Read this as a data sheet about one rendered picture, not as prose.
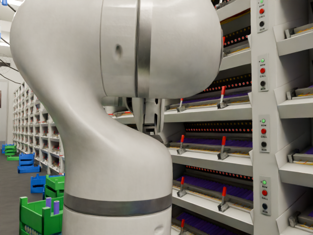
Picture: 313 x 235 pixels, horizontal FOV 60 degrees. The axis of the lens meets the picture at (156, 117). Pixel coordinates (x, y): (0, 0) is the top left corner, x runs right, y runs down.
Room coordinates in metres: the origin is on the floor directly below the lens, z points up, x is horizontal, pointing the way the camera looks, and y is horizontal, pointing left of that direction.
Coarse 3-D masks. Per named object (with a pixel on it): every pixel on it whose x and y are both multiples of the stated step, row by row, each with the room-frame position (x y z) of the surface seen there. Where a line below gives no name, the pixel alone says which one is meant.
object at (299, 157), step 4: (296, 156) 0.85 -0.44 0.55; (300, 156) 0.84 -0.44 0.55; (304, 156) 0.83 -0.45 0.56; (308, 156) 0.82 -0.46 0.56; (312, 156) 0.81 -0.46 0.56; (296, 160) 0.85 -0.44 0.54; (300, 160) 0.84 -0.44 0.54; (304, 160) 0.83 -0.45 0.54; (308, 160) 0.82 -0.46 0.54; (312, 160) 0.81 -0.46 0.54; (308, 164) 0.81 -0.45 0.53; (312, 164) 0.80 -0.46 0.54
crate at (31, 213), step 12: (24, 204) 0.95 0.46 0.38; (36, 204) 1.00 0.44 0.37; (60, 204) 1.06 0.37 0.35; (24, 216) 0.93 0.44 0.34; (36, 216) 0.86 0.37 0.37; (48, 216) 0.83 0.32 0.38; (60, 216) 0.86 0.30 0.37; (36, 228) 0.86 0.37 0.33; (48, 228) 0.83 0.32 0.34; (60, 228) 0.85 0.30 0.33
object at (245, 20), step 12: (312, 0) 0.95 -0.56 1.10; (312, 12) 0.95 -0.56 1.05; (228, 24) 1.28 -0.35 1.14; (240, 24) 1.22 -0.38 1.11; (312, 48) 0.95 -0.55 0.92; (228, 72) 1.28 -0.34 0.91; (240, 72) 1.22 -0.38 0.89; (312, 72) 0.95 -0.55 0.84; (228, 120) 1.29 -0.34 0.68; (240, 120) 1.23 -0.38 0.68; (312, 120) 0.96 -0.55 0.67; (312, 132) 0.96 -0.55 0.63; (228, 180) 1.29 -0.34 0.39
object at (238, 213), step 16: (176, 176) 1.51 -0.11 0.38; (192, 176) 1.44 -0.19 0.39; (224, 176) 1.27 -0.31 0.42; (240, 176) 1.18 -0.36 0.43; (176, 192) 1.36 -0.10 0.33; (192, 192) 1.28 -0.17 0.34; (208, 192) 1.21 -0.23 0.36; (224, 192) 1.08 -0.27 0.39; (240, 192) 1.14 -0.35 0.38; (192, 208) 1.22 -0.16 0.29; (208, 208) 1.12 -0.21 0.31; (224, 208) 1.07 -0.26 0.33; (240, 208) 1.04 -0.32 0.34; (240, 224) 0.99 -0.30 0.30
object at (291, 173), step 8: (304, 136) 0.93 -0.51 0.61; (296, 144) 0.91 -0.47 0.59; (304, 144) 0.93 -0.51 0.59; (280, 152) 0.86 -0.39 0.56; (288, 152) 0.88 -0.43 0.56; (296, 152) 0.87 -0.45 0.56; (304, 152) 0.91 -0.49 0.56; (280, 160) 0.86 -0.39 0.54; (288, 160) 0.88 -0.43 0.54; (280, 168) 0.85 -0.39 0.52; (288, 168) 0.84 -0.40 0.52; (296, 168) 0.82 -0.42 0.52; (304, 168) 0.81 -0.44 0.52; (312, 168) 0.79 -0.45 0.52; (280, 176) 0.86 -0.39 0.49; (288, 176) 0.83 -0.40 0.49; (296, 176) 0.81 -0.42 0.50; (304, 176) 0.79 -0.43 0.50; (312, 176) 0.77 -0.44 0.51; (296, 184) 0.82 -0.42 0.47; (304, 184) 0.80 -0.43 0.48; (312, 184) 0.78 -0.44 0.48
